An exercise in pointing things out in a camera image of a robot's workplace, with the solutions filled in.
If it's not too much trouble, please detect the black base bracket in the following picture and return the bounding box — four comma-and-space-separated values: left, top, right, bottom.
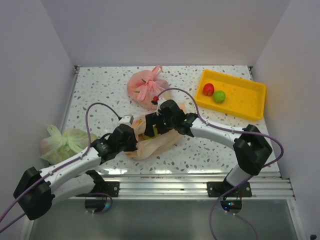
206, 181, 253, 198
77, 170, 120, 197

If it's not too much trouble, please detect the right black base bracket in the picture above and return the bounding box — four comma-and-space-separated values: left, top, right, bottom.
206, 181, 253, 198

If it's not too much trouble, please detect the green plastic fruit bag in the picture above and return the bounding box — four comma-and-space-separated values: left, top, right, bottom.
39, 125, 89, 165

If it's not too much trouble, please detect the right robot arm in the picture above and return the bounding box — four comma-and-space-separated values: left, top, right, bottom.
144, 100, 273, 197

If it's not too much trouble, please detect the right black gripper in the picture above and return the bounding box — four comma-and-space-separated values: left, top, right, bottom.
144, 111, 176, 138

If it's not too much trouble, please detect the red round fruit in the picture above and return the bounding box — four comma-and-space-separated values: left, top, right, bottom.
202, 83, 215, 96

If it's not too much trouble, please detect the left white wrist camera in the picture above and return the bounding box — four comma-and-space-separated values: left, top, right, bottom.
118, 114, 134, 126

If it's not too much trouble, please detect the left black base bracket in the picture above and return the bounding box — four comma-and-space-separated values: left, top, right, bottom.
77, 170, 120, 197

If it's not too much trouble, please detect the green round bumpy fruit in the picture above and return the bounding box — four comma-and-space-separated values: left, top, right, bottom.
212, 90, 226, 104

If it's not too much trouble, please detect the yellow plastic tray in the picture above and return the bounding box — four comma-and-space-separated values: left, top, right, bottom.
194, 69, 267, 121

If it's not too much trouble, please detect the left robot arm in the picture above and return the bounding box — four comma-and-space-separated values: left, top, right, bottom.
13, 123, 137, 220

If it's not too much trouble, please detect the pink knotted plastic bag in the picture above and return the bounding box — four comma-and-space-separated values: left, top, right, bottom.
127, 65, 170, 110

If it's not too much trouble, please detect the aluminium frame rail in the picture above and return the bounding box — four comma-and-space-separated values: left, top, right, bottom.
33, 172, 297, 201

